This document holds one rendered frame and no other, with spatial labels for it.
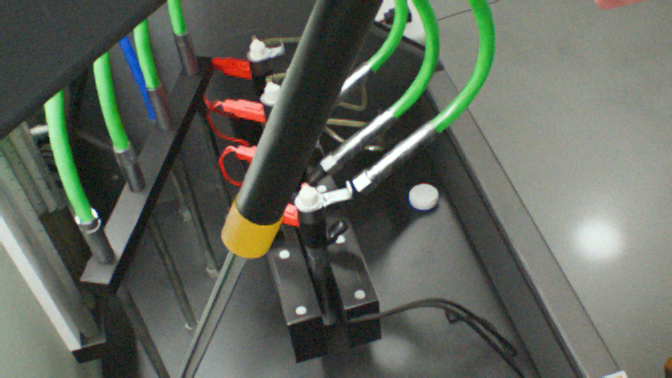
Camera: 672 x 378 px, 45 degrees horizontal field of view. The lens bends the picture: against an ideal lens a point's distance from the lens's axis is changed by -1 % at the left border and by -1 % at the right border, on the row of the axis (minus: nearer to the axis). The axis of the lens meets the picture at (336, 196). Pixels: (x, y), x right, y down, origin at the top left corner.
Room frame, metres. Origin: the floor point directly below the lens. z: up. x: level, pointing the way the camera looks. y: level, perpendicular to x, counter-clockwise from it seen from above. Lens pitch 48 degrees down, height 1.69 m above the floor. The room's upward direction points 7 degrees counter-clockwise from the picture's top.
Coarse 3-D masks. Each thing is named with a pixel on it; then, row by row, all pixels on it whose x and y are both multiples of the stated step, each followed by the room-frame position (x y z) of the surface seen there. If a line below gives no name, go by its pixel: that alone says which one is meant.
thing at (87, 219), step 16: (480, 0) 0.54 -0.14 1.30; (480, 16) 0.54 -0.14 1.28; (480, 32) 0.55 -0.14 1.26; (480, 48) 0.55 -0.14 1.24; (480, 64) 0.55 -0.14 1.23; (480, 80) 0.54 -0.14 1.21; (464, 96) 0.54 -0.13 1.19; (48, 112) 0.48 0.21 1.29; (448, 112) 0.54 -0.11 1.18; (48, 128) 0.48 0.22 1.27; (64, 128) 0.48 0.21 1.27; (64, 144) 0.48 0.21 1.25; (64, 160) 0.48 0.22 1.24; (64, 176) 0.48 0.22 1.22; (80, 192) 0.48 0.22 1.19; (80, 208) 0.48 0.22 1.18; (80, 224) 0.48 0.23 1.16; (96, 224) 0.48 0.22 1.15
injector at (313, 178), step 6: (306, 168) 0.60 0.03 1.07; (318, 168) 0.60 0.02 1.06; (306, 174) 0.59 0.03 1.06; (312, 174) 0.60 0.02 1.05; (318, 174) 0.60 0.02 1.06; (324, 174) 0.60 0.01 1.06; (300, 180) 0.59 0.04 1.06; (306, 180) 0.59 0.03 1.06; (312, 180) 0.60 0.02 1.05; (318, 180) 0.60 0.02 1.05; (300, 186) 0.59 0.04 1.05; (312, 186) 0.60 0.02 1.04; (294, 192) 0.59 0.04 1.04; (294, 198) 0.59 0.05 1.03; (294, 204) 0.59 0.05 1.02; (300, 234) 0.59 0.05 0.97; (300, 240) 0.60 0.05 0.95; (300, 246) 0.60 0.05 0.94; (306, 252) 0.59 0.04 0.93; (306, 258) 0.59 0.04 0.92; (306, 264) 0.59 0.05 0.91
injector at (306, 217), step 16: (320, 208) 0.51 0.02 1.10; (304, 224) 0.51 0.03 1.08; (320, 224) 0.51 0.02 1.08; (336, 224) 0.53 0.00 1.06; (304, 240) 0.51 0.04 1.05; (320, 240) 0.51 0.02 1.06; (336, 240) 0.52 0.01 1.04; (320, 256) 0.51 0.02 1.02; (320, 272) 0.51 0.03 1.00; (320, 288) 0.51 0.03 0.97; (320, 304) 0.51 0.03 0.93
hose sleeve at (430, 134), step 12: (420, 132) 0.54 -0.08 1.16; (432, 132) 0.53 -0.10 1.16; (408, 144) 0.53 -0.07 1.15; (420, 144) 0.53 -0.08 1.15; (384, 156) 0.54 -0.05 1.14; (396, 156) 0.53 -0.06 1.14; (408, 156) 0.53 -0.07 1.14; (372, 168) 0.53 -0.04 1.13; (384, 168) 0.53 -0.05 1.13; (396, 168) 0.53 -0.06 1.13; (372, 180) 0.52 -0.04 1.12
